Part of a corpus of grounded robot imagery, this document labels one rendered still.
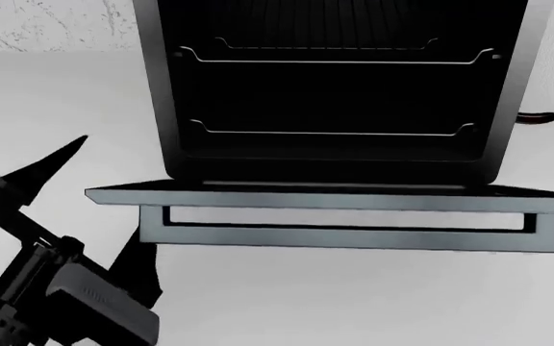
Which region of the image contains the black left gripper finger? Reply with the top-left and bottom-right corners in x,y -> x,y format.
0,135 -> 89,208
107,229 -> 164,309

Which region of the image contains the black toaster oven body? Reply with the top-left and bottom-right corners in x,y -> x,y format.
131,0 -> 554,187

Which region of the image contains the grey toaster oven door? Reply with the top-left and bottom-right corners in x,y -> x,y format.
84,179 -> 554,254

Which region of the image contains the grey gripper camera box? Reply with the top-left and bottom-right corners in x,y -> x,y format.
43,263 -> 162,346

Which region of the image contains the wire oven rack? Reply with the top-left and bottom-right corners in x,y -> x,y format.
178,45 -> 498,65
188,118 -> 479,137
213,35 -> 441,51

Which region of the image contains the dark power cable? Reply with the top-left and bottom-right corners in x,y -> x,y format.
514,92 -> 554,126

